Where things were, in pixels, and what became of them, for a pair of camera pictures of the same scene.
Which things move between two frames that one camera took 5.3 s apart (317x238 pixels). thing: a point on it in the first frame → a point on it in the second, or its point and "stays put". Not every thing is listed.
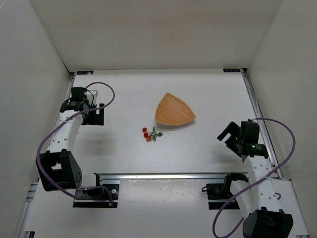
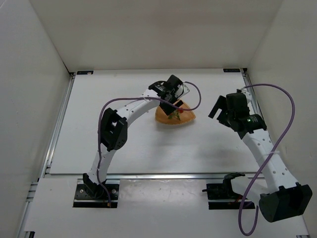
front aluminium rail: x=169 y=176 stays put
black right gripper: x=231 y=138 → x=221 y=113
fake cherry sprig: x=150 y=136 → x=176 y=113
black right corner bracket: x=231 y=70 stays put
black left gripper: x=93 y=116 → x=168 y=108
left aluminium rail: x=36 y=189 stays put
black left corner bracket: x=90 y=72 stays put
